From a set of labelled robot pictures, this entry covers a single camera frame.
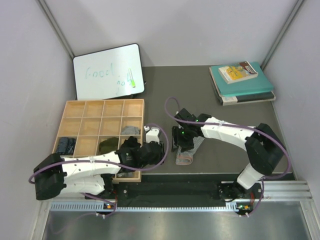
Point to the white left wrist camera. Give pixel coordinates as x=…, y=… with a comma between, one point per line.
x=152, y=134

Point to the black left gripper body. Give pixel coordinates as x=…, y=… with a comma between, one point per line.
x=158, y=160

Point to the dark blue rolled socks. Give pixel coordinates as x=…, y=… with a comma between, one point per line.
x=66, y=146

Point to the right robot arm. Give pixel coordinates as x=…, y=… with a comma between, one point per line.
x=263, y=148

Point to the green whiteboard marker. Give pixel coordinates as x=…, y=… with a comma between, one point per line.
x=132, y=81

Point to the yellow paperback book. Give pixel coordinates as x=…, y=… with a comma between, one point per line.
x=237, y=72

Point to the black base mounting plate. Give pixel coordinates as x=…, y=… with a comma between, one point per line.
x=180, y=190

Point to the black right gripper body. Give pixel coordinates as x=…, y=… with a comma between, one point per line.
x=182, y=137

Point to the white whiteboard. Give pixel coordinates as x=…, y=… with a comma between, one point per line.
x=105, y=74

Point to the light grey underwear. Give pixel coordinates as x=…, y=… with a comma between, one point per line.
x=130, y=130

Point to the wooden compartment tray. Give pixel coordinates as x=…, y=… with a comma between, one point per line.
x=93, y=121

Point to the grey striped boxer shorts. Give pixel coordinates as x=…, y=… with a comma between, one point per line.
x=184, y=158

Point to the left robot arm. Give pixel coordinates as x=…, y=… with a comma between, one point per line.
x=92, y=175

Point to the black rolled garment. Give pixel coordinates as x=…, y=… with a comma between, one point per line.
x=131, y=142

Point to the green sports bra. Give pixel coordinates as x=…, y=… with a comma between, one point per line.
x=108, y=145

